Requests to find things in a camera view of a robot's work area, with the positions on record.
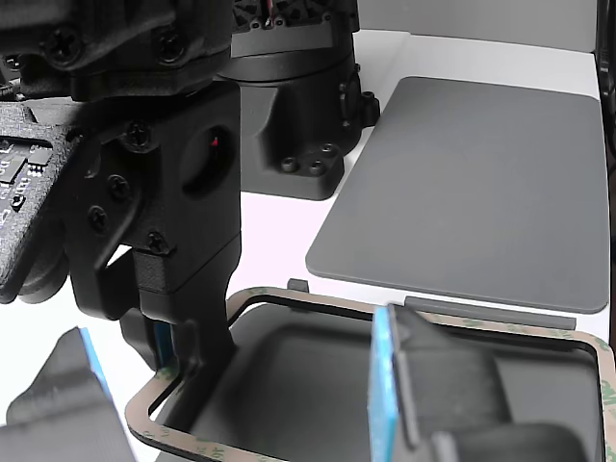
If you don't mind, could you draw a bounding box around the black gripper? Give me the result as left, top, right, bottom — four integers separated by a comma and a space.
65, 79, 243, 427

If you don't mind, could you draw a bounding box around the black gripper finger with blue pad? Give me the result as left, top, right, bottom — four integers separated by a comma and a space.
0, 325, 139, 462
367, 301, 512, 462

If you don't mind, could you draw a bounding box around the dark gray flat plate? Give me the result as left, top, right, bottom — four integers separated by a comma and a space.
305, 75, 608, 316

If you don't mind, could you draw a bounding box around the black background object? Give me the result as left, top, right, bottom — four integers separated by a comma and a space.
595, 0, 616, 163

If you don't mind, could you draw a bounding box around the gray frame holder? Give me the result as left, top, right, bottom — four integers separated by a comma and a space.
158, 277, 616, 462

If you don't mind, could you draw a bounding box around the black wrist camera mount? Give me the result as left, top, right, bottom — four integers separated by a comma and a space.
0, 103, 84, 305

